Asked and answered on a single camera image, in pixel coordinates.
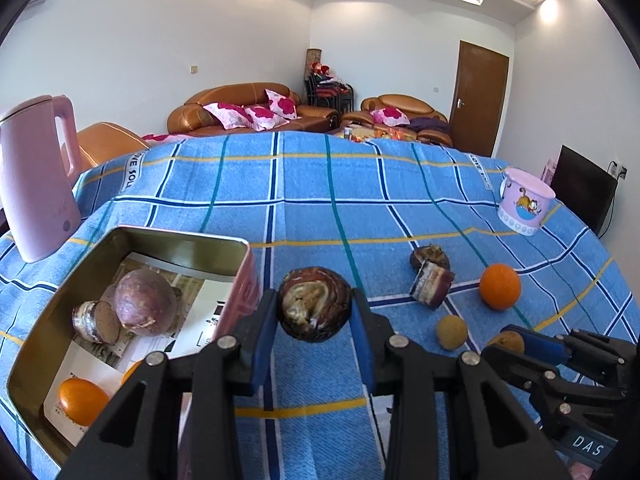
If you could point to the black television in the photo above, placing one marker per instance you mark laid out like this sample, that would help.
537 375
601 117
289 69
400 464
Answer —
582 190

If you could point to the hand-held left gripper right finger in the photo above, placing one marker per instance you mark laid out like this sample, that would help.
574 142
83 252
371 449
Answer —
364 345

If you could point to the orange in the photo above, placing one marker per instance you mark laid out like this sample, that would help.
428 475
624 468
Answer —
82 400
500 286
131 374

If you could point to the red plush toys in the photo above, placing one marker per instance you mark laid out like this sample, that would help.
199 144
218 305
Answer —
320 67

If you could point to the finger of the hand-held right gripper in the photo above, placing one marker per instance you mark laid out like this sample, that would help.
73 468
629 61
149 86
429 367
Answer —
515 366
542 346

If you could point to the cut mangosteen half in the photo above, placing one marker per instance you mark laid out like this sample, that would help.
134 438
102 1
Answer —
97 322
432 286

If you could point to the blue plaid tablecloth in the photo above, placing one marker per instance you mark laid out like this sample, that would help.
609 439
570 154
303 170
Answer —
310 200

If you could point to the stacked black chairs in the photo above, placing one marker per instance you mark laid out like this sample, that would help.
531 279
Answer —
330 92

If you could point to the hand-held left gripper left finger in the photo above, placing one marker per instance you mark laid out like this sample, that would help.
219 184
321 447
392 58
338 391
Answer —
260 345

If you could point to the brown leather sofa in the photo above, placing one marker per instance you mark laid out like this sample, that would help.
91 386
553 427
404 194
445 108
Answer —
200 105

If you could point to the pink metal tin box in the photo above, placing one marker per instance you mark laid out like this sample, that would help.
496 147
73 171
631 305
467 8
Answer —
150 240

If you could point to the pile of colourful snacks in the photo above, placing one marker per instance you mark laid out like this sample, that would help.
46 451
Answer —
390 132

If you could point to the orange leather armchair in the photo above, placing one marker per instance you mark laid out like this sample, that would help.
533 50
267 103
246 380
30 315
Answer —
105 142

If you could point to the pink electric kettle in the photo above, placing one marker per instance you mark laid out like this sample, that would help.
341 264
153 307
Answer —
35 185

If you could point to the wall socket with plug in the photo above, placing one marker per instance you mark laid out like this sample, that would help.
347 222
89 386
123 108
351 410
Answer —
617 169

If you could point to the purple cloth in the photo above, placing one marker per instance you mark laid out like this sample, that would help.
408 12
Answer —
427 122

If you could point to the printed paper leaflet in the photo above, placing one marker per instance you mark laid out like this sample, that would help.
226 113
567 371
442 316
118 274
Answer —
210 300

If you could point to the wooden coffee table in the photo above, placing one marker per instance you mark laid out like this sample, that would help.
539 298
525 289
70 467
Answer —
345 132

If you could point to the brown wooden door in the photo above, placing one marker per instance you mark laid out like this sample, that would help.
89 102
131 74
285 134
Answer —
477 100

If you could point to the pink cartoon bucket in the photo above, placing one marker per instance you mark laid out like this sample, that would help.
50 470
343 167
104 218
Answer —
525 205

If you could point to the pink bag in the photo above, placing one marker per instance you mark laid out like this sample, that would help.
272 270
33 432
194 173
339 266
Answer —
550 171

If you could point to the small brown kiwi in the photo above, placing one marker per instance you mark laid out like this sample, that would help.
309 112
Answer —
506 340
451 331

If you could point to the pink floral pillow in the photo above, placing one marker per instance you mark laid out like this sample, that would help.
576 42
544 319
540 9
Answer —
392 115
260 114
282 105
225 114

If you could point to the purple passion fruit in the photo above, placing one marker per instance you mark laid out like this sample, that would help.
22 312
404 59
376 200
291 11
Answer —
145 300

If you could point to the brown leather loveseat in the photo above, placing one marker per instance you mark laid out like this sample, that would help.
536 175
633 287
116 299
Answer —
395 102

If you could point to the tall patterned vase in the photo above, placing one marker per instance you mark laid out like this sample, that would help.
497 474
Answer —
312 57

